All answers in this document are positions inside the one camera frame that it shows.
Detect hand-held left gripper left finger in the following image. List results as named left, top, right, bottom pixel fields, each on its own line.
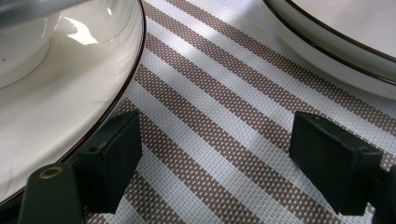
left=76, top=110, right=144, bottom=216

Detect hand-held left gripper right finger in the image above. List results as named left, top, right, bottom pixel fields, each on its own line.
left=288, top=110, right=385, bottom=217

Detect white plate with dark rim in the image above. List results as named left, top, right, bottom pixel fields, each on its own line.
left=0, top=0, right=148, bottom=207
left=262, top=0, right=396, bottom=101
left=264, top=0, right=396, bottom=83

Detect white bowl with dark rim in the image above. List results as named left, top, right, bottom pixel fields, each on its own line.
left=0, top=0, right=92, bottom=91

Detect striped woven placemat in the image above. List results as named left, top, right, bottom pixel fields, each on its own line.
left=83, top=0, right=396, bottom=224

